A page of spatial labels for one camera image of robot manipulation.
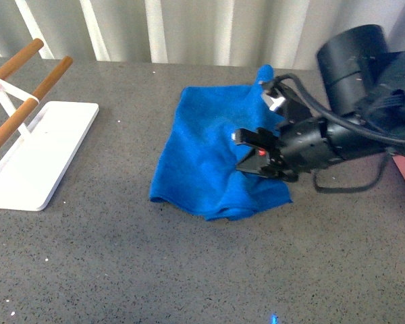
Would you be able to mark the white towel rack wooden bars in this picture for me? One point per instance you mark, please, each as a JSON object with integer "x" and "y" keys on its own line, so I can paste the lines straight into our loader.
{"x": 50, "y": 135}

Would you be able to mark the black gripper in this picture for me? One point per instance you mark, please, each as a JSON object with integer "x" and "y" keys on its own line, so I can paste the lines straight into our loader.
{"x": 297, "y": 144}

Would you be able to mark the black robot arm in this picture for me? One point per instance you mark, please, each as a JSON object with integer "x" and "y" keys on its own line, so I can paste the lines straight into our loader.
{"x": 365, "y": 87}

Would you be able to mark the white pleated curtain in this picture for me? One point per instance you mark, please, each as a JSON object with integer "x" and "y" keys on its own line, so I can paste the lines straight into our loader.
{"x": 285, "y": 34}

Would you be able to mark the blue microfiber cloth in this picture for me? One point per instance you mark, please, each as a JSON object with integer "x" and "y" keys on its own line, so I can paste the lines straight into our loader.
{"x": 197, "y": 168}

